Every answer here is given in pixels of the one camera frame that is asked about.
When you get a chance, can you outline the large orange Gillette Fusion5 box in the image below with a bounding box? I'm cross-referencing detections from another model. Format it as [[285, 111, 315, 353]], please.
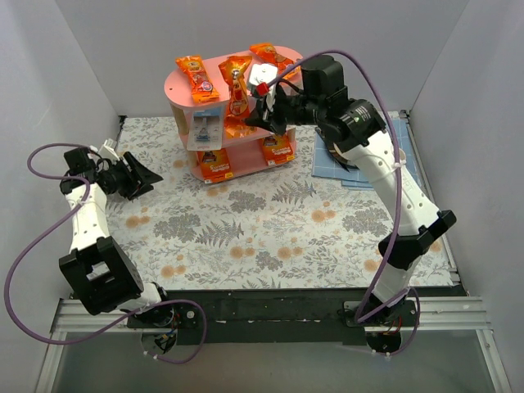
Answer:
[[260, 135, 295, 166]]

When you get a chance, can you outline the blue card razor pack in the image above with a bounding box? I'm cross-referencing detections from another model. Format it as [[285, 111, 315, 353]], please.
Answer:
[[187, 107, 224, 151]]

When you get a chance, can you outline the orange Bic razor bag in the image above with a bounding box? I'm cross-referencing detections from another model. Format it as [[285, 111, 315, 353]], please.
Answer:
[[250, 43, 299, 75], [175, 55, 219, 104], [219, 55, 256, 139]]

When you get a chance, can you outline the small orange Gillette Fusion box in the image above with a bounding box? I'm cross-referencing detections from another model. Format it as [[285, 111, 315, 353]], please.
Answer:
[[197, 148, 234, 184]]

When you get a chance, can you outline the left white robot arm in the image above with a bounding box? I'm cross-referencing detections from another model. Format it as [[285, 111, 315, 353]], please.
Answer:
[[59, 139, 174, 328]]

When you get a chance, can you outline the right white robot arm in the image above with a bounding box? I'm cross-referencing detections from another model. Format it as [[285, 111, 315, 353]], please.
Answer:
[[246, 52, 457, 326]]

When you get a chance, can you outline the pink three-tier shelf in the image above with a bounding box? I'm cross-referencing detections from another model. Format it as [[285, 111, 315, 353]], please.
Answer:
[[165, 47, 298, 182]]

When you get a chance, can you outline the dark rimmed cream plate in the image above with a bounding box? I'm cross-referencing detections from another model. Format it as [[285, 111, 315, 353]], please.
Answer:
[[324, 141, 357, 171]]

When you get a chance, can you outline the blue checked placemat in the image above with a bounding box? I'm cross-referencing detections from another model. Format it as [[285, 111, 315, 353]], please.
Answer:
[[312, 113, 420, 189]]

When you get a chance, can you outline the floral tablecloth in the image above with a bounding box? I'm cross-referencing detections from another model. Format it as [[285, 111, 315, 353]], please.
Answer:
[[77, 110, 460, 291]]

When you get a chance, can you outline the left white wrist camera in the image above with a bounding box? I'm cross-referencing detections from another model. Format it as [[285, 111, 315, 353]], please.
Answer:
[[97, 138, 120, 163]]

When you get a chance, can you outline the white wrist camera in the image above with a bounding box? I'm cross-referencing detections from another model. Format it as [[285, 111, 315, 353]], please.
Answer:
[[247, 63, 278, 111], [97, 138, 120, 163]]

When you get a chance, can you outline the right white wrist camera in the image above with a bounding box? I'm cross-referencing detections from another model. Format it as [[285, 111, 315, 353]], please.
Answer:
[[247, 63, 278, 111]]

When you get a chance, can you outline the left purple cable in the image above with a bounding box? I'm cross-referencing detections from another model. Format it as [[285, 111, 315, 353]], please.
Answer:
[[3, 142, 207, 366]]

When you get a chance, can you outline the purple cable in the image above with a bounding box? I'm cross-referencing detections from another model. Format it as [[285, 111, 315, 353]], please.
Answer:
[[3, 142, 207, 366], [278, 49, 422, 358]]

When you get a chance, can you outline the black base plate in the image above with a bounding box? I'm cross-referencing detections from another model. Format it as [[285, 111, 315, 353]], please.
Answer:
[[125, 286, 466, 346]]

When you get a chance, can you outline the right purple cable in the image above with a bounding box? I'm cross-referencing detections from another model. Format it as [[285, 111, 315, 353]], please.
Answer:
[[278, 49, 422, 358]]

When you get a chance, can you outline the aluminium frame rail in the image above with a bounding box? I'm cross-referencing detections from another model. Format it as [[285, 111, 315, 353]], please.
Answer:
[[34, 296, 512, 392]]

